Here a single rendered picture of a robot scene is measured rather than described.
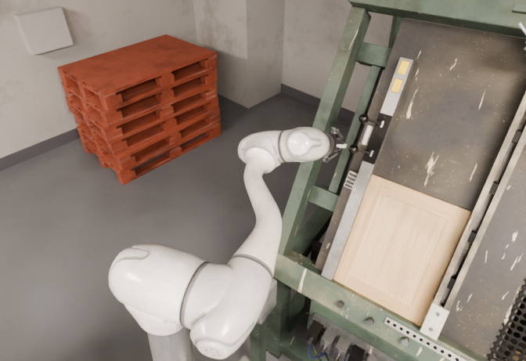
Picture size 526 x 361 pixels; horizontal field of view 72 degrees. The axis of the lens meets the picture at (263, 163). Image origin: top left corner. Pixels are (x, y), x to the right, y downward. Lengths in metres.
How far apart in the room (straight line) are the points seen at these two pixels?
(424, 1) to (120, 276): 1.30
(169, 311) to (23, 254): 2.69
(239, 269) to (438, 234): 0.96
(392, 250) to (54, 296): 2.27
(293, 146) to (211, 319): 0.54
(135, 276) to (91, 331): 1.98
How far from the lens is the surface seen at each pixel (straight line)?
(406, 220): 1.55
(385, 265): 1.60
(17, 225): 3.66
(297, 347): 2.30
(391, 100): 1.52
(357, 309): 1.66
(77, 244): 3.26
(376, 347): 1.73
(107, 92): 3.19
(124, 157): 3.49
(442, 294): 1.55
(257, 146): 1.11
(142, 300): 0.78
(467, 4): 1.50
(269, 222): 0.85
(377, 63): 1.63
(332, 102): 1.56
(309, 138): 1.04
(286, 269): 1.72
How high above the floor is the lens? 2.25
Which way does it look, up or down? 38 degrees down
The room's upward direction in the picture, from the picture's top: straight up
